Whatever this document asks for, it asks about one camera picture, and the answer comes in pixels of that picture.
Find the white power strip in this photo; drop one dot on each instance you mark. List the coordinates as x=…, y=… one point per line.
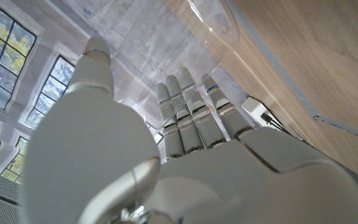
x=255, y=112

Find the grey tape outline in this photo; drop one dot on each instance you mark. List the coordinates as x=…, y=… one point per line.
x=294, y=90

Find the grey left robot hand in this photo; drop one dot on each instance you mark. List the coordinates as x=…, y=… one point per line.
x=228, y=186

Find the printed window backdrop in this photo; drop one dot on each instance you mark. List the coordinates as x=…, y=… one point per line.
x=20, y=62

